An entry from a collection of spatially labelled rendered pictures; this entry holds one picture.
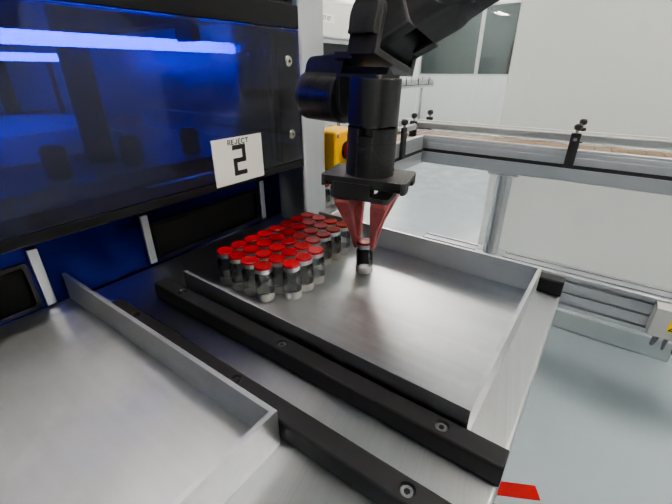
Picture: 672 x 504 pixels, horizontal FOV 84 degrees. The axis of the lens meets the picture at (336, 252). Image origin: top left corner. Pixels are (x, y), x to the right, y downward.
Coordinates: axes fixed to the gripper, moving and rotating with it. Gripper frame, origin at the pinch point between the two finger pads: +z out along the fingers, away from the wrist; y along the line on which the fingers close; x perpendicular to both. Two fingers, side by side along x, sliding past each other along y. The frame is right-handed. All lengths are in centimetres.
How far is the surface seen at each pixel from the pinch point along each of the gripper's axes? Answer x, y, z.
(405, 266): -3.5, -5.1, 4.3
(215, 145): 4.1, 19.0, -11.3
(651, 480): -60, -78, 90
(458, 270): -5.0, -12.1, 4.1
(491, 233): -86, -20, 29
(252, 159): -1.6, 17.5, -8.6
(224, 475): 31.8, -1.1, 2.4
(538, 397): -83, -49, 91
